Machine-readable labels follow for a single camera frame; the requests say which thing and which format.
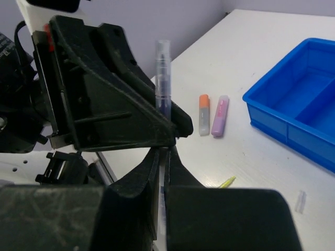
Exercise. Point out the purple highlighter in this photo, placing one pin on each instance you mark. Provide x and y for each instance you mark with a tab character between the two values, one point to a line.
220	117

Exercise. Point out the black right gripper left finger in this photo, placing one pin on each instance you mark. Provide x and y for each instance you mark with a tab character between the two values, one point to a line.
122	216

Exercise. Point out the yellow pen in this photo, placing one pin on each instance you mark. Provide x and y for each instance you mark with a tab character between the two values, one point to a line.
228	182

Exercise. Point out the orange highlighter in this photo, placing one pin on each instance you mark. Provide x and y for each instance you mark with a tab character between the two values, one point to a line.
204	115

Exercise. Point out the blue compartment tray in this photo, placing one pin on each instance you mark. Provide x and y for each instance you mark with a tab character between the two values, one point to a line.
294	101

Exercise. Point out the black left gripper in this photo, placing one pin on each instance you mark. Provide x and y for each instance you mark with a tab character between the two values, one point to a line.
89	104

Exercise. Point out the clear pen cap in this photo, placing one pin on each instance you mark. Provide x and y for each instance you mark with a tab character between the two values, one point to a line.
300	203

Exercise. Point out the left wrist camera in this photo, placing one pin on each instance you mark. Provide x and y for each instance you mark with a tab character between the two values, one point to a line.
36	17

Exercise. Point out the dark blue pen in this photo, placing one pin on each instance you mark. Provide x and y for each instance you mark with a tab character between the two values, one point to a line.
163	105

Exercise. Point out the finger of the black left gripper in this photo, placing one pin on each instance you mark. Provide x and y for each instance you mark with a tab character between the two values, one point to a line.
137	80

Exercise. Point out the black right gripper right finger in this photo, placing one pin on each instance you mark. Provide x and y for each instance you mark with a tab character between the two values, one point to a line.
200	218

